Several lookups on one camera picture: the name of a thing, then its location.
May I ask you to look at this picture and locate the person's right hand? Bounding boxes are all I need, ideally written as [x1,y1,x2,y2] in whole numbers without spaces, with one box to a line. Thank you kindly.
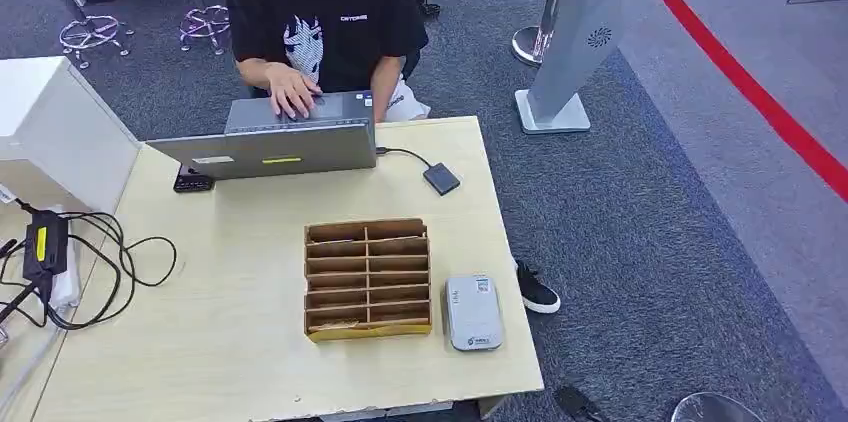
[266,63,324,121]

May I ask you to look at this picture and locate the grey laptop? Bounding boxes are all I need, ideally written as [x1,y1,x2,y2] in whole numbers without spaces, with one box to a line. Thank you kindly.
[146,90,379,182]

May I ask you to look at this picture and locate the seated person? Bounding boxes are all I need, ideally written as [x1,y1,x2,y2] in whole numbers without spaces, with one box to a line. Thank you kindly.
[225,0,432,123]

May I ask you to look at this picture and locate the black usb hub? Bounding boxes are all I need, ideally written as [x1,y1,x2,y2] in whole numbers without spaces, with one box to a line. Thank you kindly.
[172,165,217,194]

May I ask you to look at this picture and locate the black external drive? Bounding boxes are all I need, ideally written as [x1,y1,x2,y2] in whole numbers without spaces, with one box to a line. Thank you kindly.
[422,162,462,198]

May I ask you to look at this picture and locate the wooden card box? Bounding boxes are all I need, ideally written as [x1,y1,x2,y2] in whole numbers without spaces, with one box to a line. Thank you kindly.
[303,218,434,344]

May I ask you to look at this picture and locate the white cabinet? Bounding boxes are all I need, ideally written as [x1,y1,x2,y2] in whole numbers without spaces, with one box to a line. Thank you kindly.
[0,55,142,215]

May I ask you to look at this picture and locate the grey card reader device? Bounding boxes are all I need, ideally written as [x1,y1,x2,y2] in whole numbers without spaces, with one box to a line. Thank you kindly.
[443,274,504,353]

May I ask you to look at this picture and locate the black power adapter yellow label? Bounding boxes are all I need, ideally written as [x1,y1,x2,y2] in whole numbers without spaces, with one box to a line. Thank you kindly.
[21,210,70,282]

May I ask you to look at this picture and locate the grey kiosk stand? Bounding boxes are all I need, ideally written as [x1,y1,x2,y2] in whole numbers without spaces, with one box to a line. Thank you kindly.
[514,0,625,136]

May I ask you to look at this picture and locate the white power block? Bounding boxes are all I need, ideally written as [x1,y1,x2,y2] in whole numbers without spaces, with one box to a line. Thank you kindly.
[49,258,83,312]

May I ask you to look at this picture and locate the black shoe white sole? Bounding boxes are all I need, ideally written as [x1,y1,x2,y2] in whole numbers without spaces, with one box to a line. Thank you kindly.
[515,259,562,316]

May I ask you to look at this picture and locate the round glass dome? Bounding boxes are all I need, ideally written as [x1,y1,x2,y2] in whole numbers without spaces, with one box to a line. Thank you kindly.
[670,392,766,422]

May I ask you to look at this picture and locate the black drive cable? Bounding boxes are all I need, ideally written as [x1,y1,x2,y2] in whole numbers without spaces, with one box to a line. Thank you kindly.
[375,146,435,173]

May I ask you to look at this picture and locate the black tangled cables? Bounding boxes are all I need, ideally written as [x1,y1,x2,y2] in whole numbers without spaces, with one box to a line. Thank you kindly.
[0,198,179,333]

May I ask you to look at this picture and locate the chrome stanchion post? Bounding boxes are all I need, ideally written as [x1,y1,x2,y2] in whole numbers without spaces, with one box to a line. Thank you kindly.
[511,0,572,68]

